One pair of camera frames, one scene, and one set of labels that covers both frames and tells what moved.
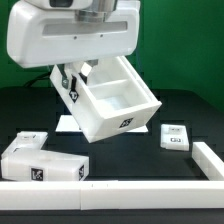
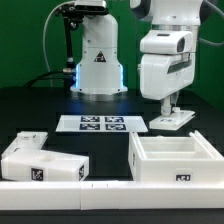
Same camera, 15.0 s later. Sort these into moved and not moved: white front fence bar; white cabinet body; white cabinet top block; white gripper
Moved: white gripper; white cabinet body
Not moved: white front fence bar; white cabinet top block
